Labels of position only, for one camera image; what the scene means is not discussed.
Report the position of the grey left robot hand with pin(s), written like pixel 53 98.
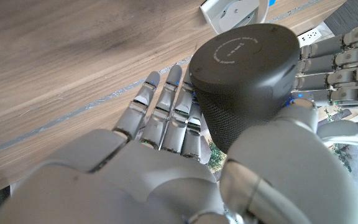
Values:
pixel 346 65

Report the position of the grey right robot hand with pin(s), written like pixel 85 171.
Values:
pixel 135 180

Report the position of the black cylindrical speaker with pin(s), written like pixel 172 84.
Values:
pixel 244 68

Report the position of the white power strip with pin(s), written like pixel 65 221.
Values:
pixel 309 35

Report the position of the white arched tape dispenser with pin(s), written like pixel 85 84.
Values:
pixel 228 12

